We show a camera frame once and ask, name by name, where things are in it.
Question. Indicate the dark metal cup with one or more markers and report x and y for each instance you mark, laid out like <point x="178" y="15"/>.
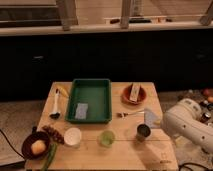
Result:
<point x="143" y="131"/>

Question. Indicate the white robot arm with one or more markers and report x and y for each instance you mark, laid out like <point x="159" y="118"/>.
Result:
<point x="183" y="119"/>

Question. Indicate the green plastic tray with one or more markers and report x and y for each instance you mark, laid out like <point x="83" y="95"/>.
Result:
<point x="97" y="94"/>

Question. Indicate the orange bowl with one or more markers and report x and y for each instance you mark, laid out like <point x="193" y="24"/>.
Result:
<point x="126" y="96"/>

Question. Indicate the small cardboard box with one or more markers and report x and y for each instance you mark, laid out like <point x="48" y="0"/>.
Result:
<point x="134" y="92"/>

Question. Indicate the grey sponge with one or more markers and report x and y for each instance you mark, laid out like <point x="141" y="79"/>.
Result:
<point x="81" y="111"/>

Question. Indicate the yellow peeler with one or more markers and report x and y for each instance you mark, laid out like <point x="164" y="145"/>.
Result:
<point x="63" y="91"/>

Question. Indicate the grey folded cloth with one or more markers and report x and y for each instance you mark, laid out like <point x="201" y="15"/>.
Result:
<point x="151" y="119"/>

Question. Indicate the green plastic cup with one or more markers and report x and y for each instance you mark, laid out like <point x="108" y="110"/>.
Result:
<point x="106" y="138"/>

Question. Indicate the white cup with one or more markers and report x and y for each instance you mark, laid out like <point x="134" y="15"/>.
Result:
<point x="72" y="137"/>

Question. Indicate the brown dried bunch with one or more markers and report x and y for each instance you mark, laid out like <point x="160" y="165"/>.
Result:
<point x="54" y="134"/>

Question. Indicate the green vegetable stalk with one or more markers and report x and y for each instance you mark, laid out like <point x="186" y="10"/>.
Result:
<point x="50" y="157"/>

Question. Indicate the dark brown bowl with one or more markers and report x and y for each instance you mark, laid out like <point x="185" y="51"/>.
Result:
<point x="26" y="146"/>

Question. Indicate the yellow round fruit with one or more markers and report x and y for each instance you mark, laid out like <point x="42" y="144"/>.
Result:
<point x="38" y="147"/>

